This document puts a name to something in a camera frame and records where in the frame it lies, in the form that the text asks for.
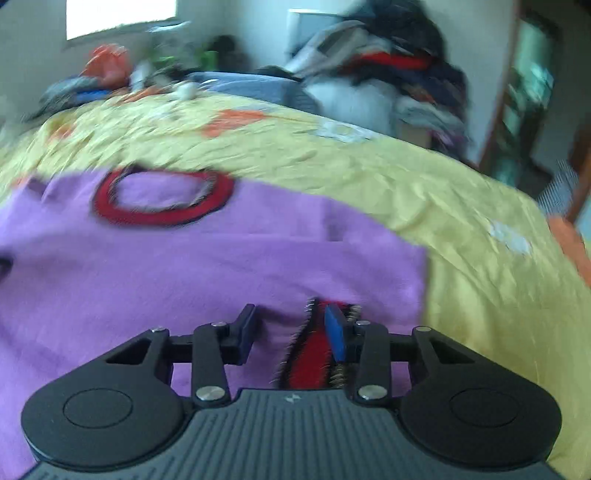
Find bright window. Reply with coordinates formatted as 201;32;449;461
65;0;178;41

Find pile of mixed clothes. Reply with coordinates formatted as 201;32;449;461
284;0;472;160

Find striped cloth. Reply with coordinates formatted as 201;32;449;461
538;159;583;217

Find blue-grey blanket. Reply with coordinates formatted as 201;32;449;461
187;70;321;114

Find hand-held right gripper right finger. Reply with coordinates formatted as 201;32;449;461
324;305;477;403

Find purple shirt with red collar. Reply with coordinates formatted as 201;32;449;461
0;164;428;474

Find yellow floral bedsheet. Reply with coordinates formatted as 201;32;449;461
0;89;591;480

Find wooden door frame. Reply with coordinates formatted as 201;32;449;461
478;9;561;188

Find orange plastic bag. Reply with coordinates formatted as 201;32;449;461
81;44;131;89

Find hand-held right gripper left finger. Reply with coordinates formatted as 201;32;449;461
107;304;257;409

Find white storage box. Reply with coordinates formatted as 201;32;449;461
285;8;326;54

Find dark blue clothes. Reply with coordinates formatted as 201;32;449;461
37;76;114;116

